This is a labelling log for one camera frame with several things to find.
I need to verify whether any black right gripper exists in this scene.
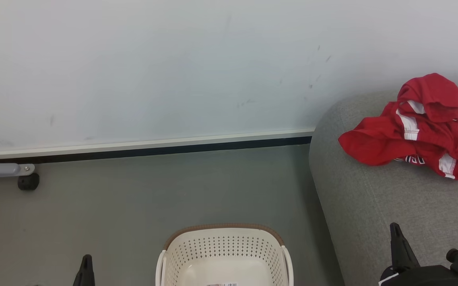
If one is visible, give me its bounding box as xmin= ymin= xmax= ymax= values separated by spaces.
xmin=379 ymin=222 xmax=458 ymax=286

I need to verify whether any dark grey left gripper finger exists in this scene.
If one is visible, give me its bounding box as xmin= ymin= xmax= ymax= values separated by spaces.
xmin=73 ymin=254 xmax=96 ymax=286

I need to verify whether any red basketball jersey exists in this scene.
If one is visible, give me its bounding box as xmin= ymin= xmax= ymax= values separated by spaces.
xmin=338 ymin=73 xmax=458 ymax=180

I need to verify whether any cream perforated laundry basket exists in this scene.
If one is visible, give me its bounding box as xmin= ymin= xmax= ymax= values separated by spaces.
xmin=155 ymin=223 xmax=294 ymax=286

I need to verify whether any grey fabric sofa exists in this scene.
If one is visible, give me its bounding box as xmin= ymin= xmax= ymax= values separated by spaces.
xmin=309 ymin=85 xmax=458 ymax=286

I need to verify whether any black caster wheel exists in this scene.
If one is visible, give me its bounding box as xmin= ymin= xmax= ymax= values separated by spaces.
xmin=17 ymin=173 xmax=40 ymax=191

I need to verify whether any white and black baseboard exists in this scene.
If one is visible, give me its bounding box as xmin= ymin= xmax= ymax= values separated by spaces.
xmin=0 ymin=128 xmax=315 ymax=164

